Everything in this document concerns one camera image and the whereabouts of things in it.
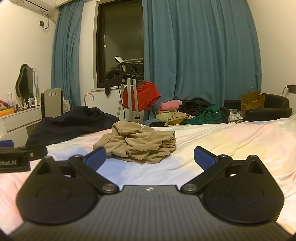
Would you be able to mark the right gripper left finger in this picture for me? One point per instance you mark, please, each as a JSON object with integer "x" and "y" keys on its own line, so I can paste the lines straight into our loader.
{"x": 87, "y": 166}

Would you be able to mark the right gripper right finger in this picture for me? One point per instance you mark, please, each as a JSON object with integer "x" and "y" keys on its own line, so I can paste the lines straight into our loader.
{"x": 214, "y": 167}

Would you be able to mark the tan khaki garment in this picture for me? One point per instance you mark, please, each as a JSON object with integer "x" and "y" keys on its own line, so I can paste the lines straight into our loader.
{"x": 135, "y": 142}

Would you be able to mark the black clothes pile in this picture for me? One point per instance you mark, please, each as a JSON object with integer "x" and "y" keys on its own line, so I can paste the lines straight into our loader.
{"x": 197, "y": 106}

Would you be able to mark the beige clothes pile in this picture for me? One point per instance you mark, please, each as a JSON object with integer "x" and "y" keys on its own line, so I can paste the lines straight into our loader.
{"x": 171, "y": 118}

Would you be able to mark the white dresser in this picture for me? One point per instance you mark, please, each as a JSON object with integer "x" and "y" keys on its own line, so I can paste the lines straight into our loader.
{"x": 14, "y": 126}

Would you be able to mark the black jacket on bed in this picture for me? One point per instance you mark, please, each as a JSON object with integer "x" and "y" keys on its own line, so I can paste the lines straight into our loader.
{"x": 81, "y": 120}

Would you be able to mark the green garment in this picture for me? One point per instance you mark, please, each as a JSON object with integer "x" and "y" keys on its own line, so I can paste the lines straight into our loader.
{"x": 211, "y": 115}

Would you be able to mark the white spray bottle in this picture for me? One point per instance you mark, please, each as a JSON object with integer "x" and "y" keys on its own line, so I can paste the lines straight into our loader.
{"x": 10, "y": 98}

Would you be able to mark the pink cane hook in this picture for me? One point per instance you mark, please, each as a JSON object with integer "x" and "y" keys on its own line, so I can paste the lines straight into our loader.
{"x": 88, "y": 97}

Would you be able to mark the pink folded garment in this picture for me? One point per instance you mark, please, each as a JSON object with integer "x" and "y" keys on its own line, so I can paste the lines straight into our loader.
{"x": 170, "y": 105}

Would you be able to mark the grey chair back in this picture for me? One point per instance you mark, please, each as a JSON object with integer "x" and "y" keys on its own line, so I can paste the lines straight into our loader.
{"x": 51, "y": 103}

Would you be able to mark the brown paper bag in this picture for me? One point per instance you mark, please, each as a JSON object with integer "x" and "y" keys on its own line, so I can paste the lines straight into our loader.
{"x": 252, "y": 100}

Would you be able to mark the black sofa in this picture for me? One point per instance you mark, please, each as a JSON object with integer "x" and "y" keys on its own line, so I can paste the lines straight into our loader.
{"x": 275, "y": 107}

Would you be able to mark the red shirt on stand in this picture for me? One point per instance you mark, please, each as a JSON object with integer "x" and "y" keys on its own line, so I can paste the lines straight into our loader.
{"x": 147, "y": 96}

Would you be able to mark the garment steamer stand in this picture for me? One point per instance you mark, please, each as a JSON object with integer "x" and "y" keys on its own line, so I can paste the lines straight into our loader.
{"x": 128, "y": 73}

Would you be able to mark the blue curtain right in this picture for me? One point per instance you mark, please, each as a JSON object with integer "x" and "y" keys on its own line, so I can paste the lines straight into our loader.
{"x": 205, "y": 49}

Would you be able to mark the blue curtain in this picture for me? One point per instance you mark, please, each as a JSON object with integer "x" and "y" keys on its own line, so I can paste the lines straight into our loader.
{"x": 205, "y": 49}
{"x": 65, "y": 60}

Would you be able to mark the blue curtain left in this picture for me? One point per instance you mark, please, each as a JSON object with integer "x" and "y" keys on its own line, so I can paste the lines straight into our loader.
{"x": 65, "y": 60}

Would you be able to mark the dark window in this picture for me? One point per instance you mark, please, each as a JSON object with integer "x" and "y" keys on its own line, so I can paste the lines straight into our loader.
{"x": 119, "y": 33}

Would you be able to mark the white air conditioner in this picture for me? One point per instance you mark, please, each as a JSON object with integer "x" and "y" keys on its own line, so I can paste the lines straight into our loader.
{"x": 38, "y": 6}

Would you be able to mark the wavy frame mirror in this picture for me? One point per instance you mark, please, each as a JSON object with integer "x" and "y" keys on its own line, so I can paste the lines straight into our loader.
{"x": 27, "y": 84}

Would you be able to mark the wall power socket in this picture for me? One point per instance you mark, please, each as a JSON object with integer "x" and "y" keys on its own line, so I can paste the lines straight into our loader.
{"x": 291, "y": 89}

